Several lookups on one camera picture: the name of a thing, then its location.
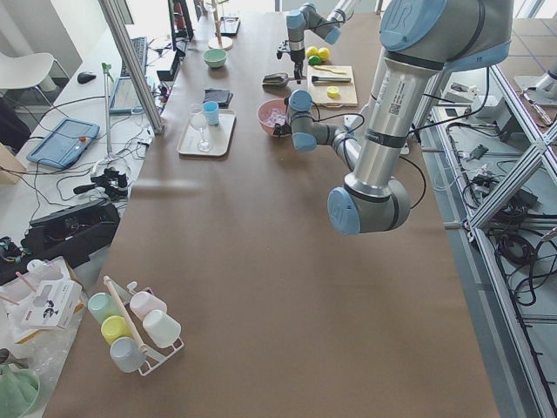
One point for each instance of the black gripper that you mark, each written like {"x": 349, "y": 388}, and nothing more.
{"x": 298, "y": 59}
{"x": 279, "y": 129}

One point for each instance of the steel ice scoop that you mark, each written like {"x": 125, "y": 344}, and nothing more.
{"x": 278, "y": 79}

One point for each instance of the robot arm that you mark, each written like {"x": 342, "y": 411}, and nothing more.
{"x": 306, "y": 18}
{"x": 420, "y": 39}

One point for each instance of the pile of clear ice cubes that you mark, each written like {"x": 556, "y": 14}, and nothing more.
{"x": 273, "y": 115}

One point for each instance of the blue plastic cup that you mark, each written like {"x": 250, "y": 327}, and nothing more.
{"x": 211, "y": 112}

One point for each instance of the pink cup on rack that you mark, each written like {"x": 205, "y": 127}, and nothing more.
{"x": 143, "y": 302}

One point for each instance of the white cup on rack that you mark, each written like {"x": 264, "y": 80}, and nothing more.
{"x": 161, "y": 327}

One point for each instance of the green cup on rack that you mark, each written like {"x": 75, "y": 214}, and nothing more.
{"x": 102, "y": 306}

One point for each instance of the yellow cup on rack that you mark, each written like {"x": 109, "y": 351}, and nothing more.
{"x": 113, "y": 328}

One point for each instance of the white cup rack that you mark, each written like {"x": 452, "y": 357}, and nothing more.
{"x": 155, "y": 356}

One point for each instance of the grey-blue cup on rack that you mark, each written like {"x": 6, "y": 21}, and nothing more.
{"x": 126, "y": 355}

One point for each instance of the yellow plastic knife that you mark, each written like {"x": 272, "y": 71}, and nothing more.
{"x": 328, "y": 69}

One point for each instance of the pink bowl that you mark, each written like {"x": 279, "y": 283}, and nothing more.
{"x": 278, "y": 102}

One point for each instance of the green lime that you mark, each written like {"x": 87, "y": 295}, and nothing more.
{"x": 314, "y": 60}

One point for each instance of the yellow lemon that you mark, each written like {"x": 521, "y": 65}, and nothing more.
{"x": 311, "y": 51}
{"x": 324, "y": 54}

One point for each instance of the wooden cutting board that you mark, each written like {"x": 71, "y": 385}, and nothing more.
{"x": 332, "y": 85}

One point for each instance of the half lemon slice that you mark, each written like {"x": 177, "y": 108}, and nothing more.
{"x": 332, "y": 91}

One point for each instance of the grey folded cloth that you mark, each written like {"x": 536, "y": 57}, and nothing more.
{"x": 220, "y": 96}

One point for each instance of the cream serving tray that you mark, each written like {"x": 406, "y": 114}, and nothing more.
{"x": 219, "y": 136}

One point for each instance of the wooden mug tree stand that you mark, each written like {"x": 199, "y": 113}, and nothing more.
{"x": 218, "y": 41}

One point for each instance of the clear wine glass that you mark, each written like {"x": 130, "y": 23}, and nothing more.
{"x": 198, "y": 123}

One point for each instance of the black tray with glasses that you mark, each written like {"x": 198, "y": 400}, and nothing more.
{"x": 229, "y": 26}

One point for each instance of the green bowl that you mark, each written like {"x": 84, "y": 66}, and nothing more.
{"x": 215, "y": 58}

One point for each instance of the black monitor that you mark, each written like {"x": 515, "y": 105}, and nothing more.
{"x": 181, "y": 27}

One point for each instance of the blue teach pendant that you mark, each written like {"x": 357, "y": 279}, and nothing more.
{"x": 124, "y": 99}
{"x": 63, "y": 146}

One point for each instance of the black keyboard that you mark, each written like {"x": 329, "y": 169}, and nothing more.
{"x": 140, "y": 47}

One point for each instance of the black computer mouse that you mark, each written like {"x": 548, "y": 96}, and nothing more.
{"x": 85, "y": 77}

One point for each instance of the black bag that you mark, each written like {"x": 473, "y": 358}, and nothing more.
{"x": 73, "y": 233}

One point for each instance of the white chair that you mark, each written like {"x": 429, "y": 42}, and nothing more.
{"x": 18, "y": 73}

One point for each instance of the white product box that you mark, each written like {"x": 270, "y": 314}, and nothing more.
{"x": 53, "y": 305}

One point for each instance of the aluminium frame post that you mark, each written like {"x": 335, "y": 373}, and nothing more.
{"x": 115, "y": 21}

